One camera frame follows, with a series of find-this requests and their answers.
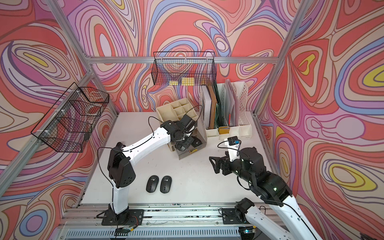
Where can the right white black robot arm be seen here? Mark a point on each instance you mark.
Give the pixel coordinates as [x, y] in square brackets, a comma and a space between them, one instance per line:
[247, 164]

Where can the black wire basket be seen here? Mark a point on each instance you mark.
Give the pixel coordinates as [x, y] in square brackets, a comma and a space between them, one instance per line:
[173, 65]
[68, 128]

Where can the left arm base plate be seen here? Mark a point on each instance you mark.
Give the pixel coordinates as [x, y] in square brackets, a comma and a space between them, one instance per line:
[126, 218]

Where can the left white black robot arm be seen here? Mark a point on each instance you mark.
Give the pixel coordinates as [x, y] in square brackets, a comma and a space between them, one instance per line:
[123, 158]

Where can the green folder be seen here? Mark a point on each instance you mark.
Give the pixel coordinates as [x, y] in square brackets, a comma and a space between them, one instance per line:
[219, 118]

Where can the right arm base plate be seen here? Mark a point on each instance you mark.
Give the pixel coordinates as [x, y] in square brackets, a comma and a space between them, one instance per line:
[229, 217]

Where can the left black wire basket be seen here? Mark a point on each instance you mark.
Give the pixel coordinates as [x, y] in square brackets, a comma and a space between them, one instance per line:
[68, 128]

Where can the black computer mouse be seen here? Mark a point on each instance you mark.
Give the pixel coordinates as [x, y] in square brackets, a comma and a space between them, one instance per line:
[166, 184]
[152, 184]
[196, 142]
[182, 146]

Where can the translucent grey folders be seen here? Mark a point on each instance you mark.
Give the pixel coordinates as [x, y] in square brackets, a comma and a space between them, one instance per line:
[230, 108]

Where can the brown cardboard folder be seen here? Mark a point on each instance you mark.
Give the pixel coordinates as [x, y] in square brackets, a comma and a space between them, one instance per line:
[213, 107]

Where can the yellow sticky notes pad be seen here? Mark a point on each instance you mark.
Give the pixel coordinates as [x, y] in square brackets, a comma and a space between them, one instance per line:
[188, 81]

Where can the beige drawer organizer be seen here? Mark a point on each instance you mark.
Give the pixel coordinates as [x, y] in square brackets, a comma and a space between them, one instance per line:
[178, 117]

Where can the white file rack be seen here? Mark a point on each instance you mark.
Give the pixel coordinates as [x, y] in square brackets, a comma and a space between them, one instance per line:
[244, 129]

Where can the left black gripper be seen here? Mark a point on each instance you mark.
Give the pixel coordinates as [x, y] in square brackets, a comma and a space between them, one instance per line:
[188, 142]

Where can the back black wire basket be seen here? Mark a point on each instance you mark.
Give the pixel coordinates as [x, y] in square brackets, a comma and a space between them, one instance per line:
[173, 65]

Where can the small yellow notes pad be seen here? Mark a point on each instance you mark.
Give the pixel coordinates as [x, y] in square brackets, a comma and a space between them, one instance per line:
[173, 83]

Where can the aluminium rail base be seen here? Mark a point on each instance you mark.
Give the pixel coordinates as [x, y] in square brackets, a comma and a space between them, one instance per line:
[163, 221]

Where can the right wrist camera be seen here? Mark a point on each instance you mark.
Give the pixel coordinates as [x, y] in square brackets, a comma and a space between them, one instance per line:
[233, 145]

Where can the white book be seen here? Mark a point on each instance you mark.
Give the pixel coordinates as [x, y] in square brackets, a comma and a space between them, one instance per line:
[207, 105]

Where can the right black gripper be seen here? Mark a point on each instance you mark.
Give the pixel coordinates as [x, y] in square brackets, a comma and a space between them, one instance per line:
[226, 162]

